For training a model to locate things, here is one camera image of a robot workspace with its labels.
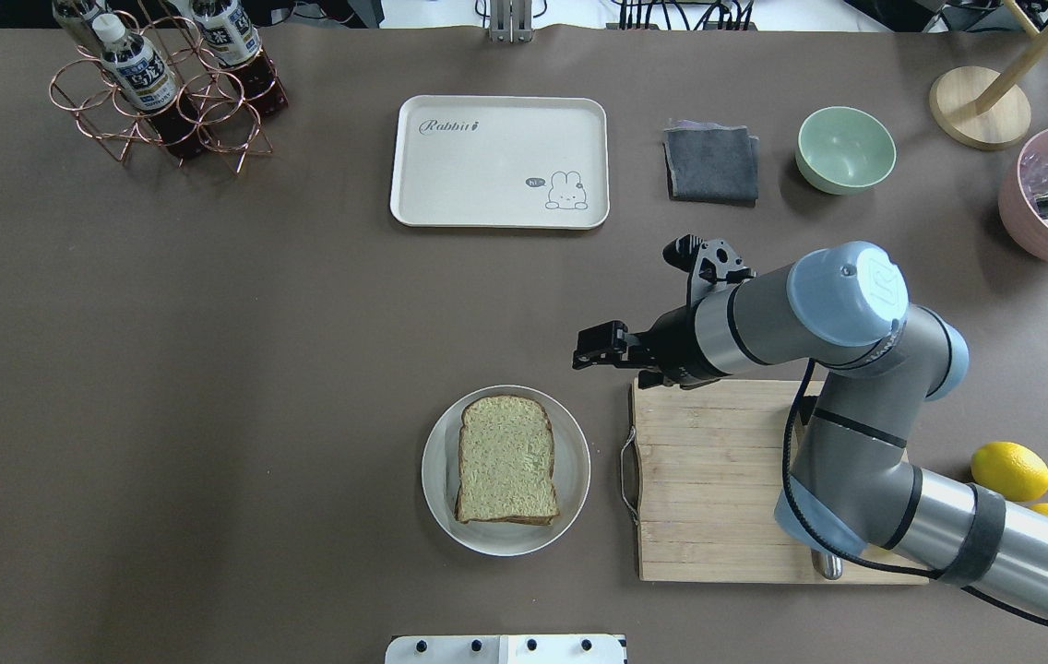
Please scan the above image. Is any white round plate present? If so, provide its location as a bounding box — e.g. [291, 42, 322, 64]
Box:
[420, 384, 592, 556]

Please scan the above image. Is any upper whole lemon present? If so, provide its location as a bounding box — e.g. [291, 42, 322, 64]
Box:
[970, 441, 1048, 502]

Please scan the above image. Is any right tea bottle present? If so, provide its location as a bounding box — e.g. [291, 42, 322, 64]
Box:
[191, 1, 289, 117]

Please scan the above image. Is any grey folded cloth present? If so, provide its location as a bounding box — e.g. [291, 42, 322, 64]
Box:
[663, 119, 759, 205]

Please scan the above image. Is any black cables bundle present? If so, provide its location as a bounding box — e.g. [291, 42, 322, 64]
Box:
[612, 0, 758, 32]

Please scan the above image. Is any tea bottle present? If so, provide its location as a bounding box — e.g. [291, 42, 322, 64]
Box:
[51, 0, 110, 58]
[191, 1, 289, 117]
[90, 12, 205, 160]

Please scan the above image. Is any cream rabbit tray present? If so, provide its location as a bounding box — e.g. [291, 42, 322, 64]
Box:
[389, 94, 610, 231]

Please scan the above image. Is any bamboo cutting board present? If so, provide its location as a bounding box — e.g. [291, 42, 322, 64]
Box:
[618, 377, 930, 586]

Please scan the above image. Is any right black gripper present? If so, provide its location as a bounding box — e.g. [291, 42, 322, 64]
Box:
[572, 307, 728, 390]

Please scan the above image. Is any wooden stand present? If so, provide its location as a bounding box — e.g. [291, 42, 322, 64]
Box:
[927, 17, 1048, 150]

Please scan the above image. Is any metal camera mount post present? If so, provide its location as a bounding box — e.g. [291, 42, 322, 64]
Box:
[473, 0, 549, 43]

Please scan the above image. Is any mint green bowl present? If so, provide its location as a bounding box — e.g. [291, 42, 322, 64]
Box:
[794, 106, 897, 195]

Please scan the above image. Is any copper wire bottle rack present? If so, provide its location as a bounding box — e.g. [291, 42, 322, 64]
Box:
[49, 1, 274, 173]

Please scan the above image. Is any left rear tea bottle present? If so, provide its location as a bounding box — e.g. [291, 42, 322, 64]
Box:
[51, 0, 110, 58]

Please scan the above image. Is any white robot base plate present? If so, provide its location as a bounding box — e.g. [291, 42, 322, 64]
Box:
[384, 634, 628, 663]

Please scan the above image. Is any front tea bottle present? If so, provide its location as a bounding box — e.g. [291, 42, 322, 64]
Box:
[90, 12, 205, 160]

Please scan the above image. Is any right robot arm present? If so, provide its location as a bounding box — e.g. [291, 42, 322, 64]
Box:
[572, 235, 1048, 626]

